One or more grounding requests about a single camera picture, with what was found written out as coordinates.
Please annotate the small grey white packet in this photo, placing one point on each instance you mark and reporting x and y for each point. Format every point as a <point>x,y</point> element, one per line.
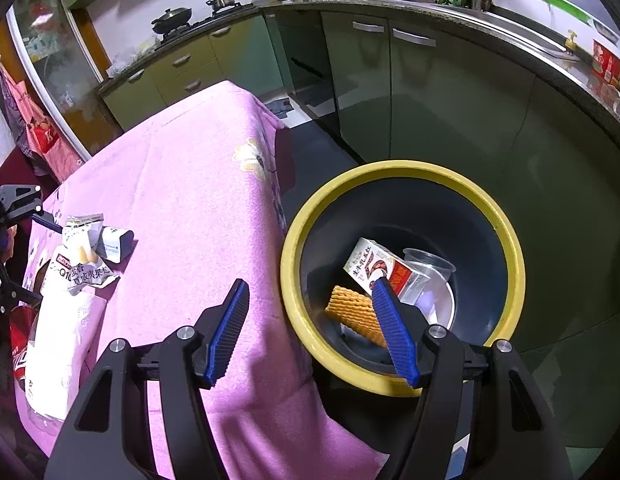
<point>82,221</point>

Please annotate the clear plastic bags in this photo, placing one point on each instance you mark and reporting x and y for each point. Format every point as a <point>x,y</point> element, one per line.
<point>132,57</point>

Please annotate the steel sink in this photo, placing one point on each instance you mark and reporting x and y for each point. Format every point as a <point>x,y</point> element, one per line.
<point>529,32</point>

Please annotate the red can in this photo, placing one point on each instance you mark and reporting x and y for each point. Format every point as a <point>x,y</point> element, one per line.
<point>20,355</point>

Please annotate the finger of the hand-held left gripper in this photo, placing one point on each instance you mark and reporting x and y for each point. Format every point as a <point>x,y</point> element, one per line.
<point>20,202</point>
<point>10,295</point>

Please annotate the white red milk carton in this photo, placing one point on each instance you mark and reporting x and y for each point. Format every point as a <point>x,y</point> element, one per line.
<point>374,260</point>

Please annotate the gas stove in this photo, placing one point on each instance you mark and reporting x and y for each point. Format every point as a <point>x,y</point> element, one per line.
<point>210,22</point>

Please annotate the red paper cup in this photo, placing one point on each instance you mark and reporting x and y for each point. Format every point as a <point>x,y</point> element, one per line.
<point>607,62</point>

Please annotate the dark green lower cabinets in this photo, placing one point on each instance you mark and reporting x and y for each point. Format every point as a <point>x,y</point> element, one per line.
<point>439,100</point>

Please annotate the orange waffle cracker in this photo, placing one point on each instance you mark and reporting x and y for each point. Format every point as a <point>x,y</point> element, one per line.
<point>350,310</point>

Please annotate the pink floral tablecloth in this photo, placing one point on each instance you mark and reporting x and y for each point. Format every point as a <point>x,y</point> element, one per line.
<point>190,185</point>

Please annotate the small blue white carton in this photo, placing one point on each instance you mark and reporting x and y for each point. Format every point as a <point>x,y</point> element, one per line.
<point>115,244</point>

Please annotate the light green lower cabinets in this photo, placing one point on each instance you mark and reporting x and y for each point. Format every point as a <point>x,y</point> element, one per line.
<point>200,65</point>

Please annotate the small steel pot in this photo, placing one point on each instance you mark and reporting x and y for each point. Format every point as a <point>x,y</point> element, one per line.
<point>222,1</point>

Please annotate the clear plastic cup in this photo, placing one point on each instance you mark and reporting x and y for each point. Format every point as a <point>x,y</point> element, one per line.
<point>429,265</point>

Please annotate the glass sliding door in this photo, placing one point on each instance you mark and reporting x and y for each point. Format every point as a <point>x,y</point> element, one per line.
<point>55,60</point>

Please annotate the green plastic strip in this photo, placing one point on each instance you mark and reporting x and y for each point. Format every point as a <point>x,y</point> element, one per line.
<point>562,5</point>

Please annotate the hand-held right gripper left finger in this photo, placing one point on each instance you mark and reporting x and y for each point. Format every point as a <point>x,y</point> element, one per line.
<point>230,330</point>

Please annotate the yellow-rimmed trash bin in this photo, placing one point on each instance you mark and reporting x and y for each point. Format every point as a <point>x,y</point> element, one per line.
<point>464,230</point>

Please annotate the pink checked apron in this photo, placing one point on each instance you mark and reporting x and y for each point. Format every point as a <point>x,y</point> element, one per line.
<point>40,135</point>

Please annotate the white plastic bag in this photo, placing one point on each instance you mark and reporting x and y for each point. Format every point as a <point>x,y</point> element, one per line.
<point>60,345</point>

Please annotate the black wok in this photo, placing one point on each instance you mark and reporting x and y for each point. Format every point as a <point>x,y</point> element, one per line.
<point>171,19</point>

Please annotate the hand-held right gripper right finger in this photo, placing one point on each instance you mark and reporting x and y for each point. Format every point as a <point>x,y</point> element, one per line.
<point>394,330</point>

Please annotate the white yellow snack packet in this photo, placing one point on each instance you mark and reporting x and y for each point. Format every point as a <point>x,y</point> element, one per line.
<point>90,255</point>

